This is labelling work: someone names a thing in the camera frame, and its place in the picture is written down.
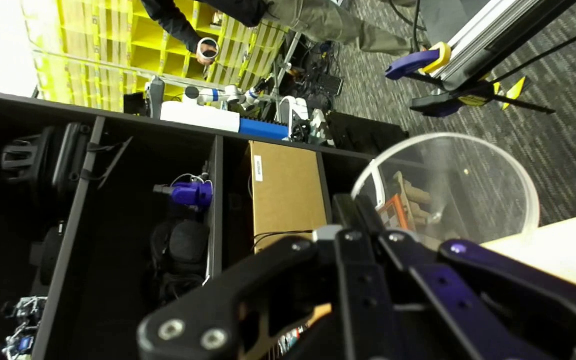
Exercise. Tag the cardboard box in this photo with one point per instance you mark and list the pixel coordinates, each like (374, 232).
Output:
(288, 193)

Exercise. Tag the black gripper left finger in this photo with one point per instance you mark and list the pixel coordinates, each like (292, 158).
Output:
(288, 286)

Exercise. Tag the yellow storage bins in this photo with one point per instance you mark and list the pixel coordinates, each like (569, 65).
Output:
(101, 46)

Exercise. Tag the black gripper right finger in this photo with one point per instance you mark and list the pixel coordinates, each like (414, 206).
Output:
(475, 300)

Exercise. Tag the white box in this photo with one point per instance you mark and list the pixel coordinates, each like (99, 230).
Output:
(198, 115)

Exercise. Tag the purple plug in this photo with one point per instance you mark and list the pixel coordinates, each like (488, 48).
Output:
(190, 193)

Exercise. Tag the person in dark clothes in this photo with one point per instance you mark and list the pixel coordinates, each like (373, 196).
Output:
(314, 20)

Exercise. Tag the black bag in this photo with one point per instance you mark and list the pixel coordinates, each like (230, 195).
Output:
(180, 257)

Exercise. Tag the black yellow clamp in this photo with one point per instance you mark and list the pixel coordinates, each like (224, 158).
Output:
(475, 100)

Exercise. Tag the blue box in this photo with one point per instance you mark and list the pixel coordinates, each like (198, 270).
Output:
(265, 129)

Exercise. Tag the aluminium frame rail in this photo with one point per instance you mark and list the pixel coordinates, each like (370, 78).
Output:
(495, 37)

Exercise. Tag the black shelf unit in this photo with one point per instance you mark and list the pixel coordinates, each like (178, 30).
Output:
(121, 201)

